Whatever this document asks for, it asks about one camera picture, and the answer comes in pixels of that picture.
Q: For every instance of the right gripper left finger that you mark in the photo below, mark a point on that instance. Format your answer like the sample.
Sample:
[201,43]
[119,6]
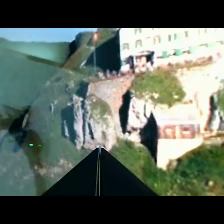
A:
[81,180]

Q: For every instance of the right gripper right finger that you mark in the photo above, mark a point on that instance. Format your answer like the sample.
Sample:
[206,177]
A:
[116,180]

